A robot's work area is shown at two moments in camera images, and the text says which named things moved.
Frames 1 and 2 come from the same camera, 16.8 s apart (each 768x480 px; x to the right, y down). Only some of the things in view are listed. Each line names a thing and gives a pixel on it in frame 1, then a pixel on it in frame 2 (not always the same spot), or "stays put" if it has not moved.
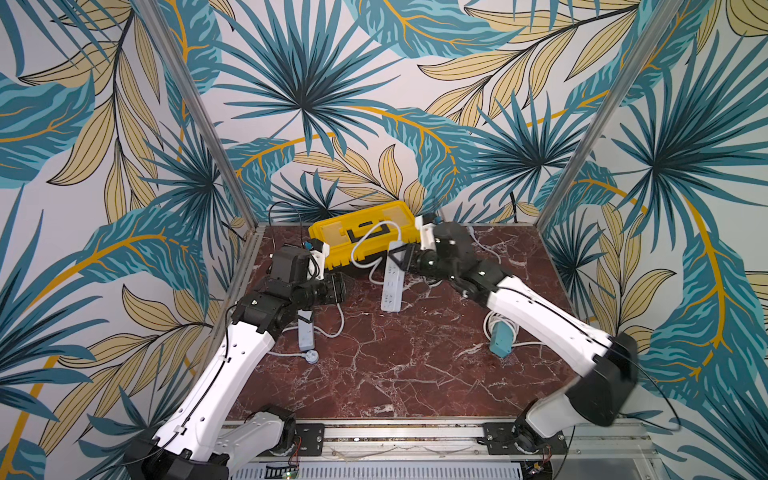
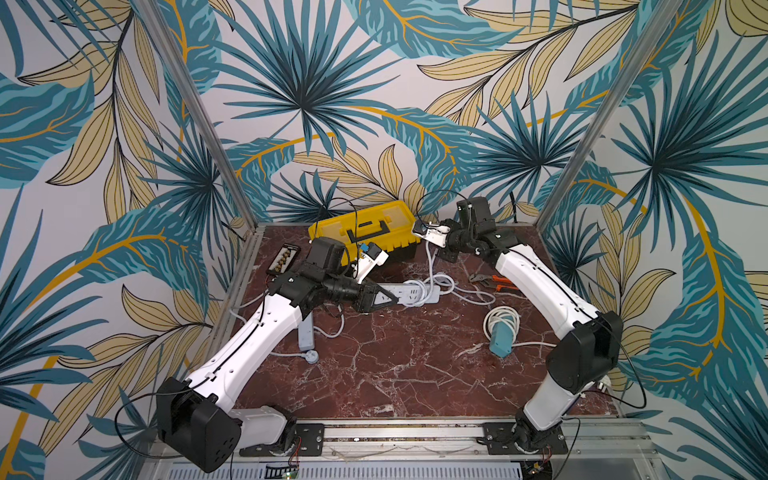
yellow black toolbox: [354, 236] stays put
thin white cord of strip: [395, 222] → [417, 290]
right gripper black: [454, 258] → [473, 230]
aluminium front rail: [462, 441] stays put
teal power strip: [501, 339] stays put
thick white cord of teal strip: [495, 316] stays put
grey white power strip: [392, 292] → [413, 294]
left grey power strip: [306, 330] stays put
